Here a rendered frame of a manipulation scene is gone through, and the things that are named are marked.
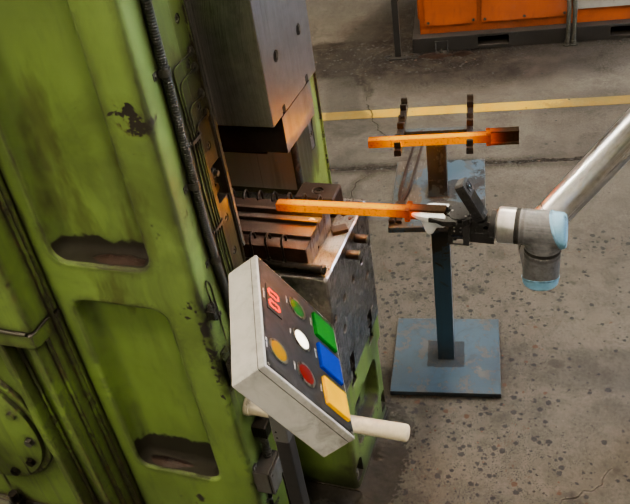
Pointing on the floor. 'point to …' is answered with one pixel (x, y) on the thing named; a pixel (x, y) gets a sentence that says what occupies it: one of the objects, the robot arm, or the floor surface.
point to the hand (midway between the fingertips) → (417, 210)
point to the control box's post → (285, 441)
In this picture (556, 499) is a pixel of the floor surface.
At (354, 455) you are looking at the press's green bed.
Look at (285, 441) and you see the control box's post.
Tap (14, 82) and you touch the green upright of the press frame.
